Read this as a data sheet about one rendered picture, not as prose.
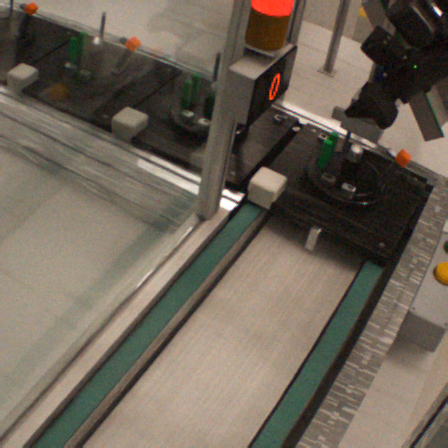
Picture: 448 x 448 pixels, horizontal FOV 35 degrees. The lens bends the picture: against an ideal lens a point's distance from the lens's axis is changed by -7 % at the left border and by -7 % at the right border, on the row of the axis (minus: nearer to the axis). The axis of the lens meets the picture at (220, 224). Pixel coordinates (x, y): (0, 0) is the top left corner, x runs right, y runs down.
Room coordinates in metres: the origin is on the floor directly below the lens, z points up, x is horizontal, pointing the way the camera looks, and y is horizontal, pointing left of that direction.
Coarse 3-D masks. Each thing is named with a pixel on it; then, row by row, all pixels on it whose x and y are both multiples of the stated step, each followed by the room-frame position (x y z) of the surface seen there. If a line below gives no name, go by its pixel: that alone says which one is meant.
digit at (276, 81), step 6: (282, 66) 0.81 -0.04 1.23; (276, 72) 0.80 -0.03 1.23; (282, 72) 0.82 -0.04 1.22; (270, 78) 0.78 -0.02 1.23; (276, 78) 0.80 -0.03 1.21; (282, 78) 0.82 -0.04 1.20; (270, 84) 0.79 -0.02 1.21; (276, 84) 0.81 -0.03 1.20; (270, 90) 0.79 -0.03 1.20; (276, 90) 0.81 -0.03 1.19; (270, 96) 0.79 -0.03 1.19; (276, 96) 0.82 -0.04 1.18; (270, 102) 0.80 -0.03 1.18; (264, 108) 0.78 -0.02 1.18
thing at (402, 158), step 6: (390, 150) 0.93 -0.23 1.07; (402, 150) 0.92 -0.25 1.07; (390, 156) 0.92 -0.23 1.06; (396, 156) 0.92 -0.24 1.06; (402, 156) 0.91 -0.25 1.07; (408, 156) 0.92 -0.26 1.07; (396, 162) 0.92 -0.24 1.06; (402, 162) 0.91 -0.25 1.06; (408, 162) 0.91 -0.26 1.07; (390, 168) 0.92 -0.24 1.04; (396, 168) 0.92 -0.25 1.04; (384, 174) 0.92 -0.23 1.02; (390, 174) 0.92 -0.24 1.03; (378, 180) 0.92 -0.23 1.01; (384, 180) 0.92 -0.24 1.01
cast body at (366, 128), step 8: (360, 88) 0.97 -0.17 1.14; (336, 112) 0.96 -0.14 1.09; (344, 120) 0.94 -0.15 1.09; (352, 120) 0.93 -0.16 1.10; (360, 120) 0.93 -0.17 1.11; (368, 120) 0.92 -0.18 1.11; (344, 128) 0.93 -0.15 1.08; (352, 128) 0.93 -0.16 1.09; (360, 128) 0.93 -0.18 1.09; (368, 128) 0.92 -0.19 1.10; (376, 128) 0.92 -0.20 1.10; (360, 136) 0.93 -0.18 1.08; (368, 136) 0.92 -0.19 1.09; (376, 136) 0.92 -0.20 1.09
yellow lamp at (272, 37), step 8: (256, 16) 0.79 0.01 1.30; (264, 16) 0.79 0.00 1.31; (272, 16) 0.79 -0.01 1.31; (280, 16) 0.79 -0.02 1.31; (288, 16) 0.80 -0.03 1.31; (248, 24) 0.80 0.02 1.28; (256, 24) 0.79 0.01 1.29; (264, 24) 0.79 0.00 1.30; (272, 24) 0.79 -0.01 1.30; (280, 24) 0.79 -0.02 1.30; (248, 32) 0.80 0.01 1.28; (256, 32) 0.79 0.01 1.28; (264, 32) 0.79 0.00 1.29; (272, 32) 0.79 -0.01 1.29; (280, 32) 0.79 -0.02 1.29; (248, 40) 0.79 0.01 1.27; (256, 40) 0.79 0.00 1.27; (264, 40) 0.79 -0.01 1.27; (272, 40) 0.79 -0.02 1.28; (280, 40) 0.79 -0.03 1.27; (264, 48) 0.79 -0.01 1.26; (272, 48) 0.79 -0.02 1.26; (280, 48) 0.80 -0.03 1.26
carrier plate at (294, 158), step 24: (288, 144) 1.02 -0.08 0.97; (312, 144) 1.03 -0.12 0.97; (336, 144) 1.05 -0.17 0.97; (288, 168) 0.95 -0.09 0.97; (384, 168) 1.01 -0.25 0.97; (288, 192) 0.89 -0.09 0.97; (408, 192) 0.96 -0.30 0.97; (288, 216) 0.85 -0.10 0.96; (312, 216) 0.85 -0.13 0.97; (336, 216) 0.86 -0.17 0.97; (360, 216) 0.87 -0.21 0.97; (384, 216) 0.89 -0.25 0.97; (408, 216) 0.90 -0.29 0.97; (336, 240) 0.82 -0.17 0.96; (360, 240) 0.82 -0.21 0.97; (384, 240) 0.83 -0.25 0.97; (384, 264) 0.79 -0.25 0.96
